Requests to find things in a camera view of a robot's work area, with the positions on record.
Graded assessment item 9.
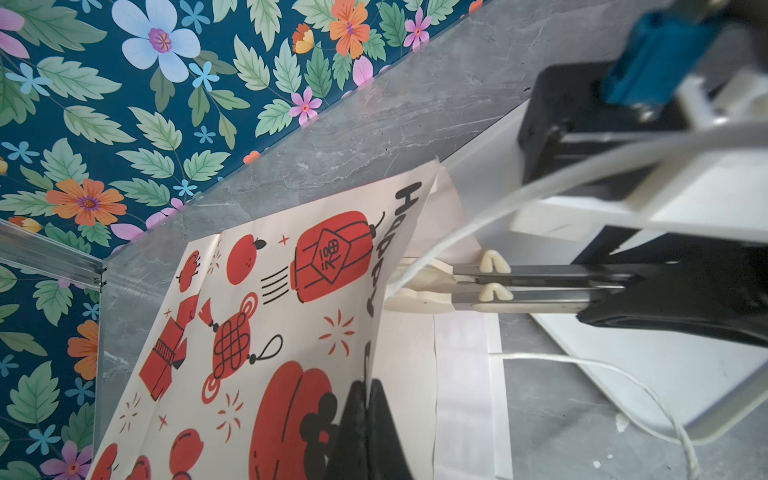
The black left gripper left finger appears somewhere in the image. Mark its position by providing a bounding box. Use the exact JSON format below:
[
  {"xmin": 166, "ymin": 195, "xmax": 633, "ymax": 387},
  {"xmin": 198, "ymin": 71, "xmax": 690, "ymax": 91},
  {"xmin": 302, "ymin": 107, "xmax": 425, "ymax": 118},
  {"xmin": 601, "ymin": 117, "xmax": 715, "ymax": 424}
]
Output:
[{"xmin": 326, "ymin": 381, "xmax": 368, "ymax": 480}]

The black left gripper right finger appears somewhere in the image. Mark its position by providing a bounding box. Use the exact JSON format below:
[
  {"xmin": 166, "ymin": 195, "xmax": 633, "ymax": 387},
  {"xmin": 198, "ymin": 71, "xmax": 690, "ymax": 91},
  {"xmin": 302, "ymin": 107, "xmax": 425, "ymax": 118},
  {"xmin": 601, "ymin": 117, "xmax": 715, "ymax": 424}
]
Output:
[{"xmin": 367, "ymin": 379, "xmax": 413, "ymax": 480}]

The red white paper bag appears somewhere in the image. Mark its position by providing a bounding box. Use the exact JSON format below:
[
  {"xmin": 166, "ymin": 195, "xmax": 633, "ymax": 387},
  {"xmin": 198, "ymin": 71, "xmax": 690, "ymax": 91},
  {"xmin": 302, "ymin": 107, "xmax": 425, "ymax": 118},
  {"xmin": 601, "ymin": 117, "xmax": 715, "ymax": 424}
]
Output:
[{"xmin": 86, "ymin": 157, "xmax": 515, "ymax": 480}]

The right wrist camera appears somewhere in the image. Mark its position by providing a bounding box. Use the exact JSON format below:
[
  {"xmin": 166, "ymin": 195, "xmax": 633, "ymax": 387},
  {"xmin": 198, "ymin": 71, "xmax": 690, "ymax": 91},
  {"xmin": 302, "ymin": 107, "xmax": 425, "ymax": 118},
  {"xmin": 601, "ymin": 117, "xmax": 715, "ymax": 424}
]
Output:
[{"xmin": 510, "ymin": 1, "xmax": 767, "ymax": 242}]

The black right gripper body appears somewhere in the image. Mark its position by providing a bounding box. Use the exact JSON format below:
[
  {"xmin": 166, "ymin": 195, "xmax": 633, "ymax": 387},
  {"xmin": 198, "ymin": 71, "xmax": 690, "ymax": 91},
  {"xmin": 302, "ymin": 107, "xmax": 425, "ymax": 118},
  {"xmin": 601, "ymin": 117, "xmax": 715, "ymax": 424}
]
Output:
[{"xmin": 573, "ymin": 227, "xmax": 767, "ymax": 347}]

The white bag handle cord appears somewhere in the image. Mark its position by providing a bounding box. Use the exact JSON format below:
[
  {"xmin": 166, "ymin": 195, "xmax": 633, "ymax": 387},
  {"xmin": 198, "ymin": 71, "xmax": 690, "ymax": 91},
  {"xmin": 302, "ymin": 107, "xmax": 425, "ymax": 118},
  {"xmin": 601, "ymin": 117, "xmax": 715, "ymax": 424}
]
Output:
[{"xmin": 383, "ymin": 119, "xmax": 768, "ymax": 480}]

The white rectangular tray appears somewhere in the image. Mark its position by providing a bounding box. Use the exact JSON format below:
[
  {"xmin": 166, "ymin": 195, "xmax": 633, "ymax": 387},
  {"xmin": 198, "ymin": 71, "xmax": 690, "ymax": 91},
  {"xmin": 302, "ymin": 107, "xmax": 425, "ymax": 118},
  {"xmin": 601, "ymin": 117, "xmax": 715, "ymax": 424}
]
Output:
[{"xmin": 443, "ymin": 101, "xmax": 767, "ymax": 444}]

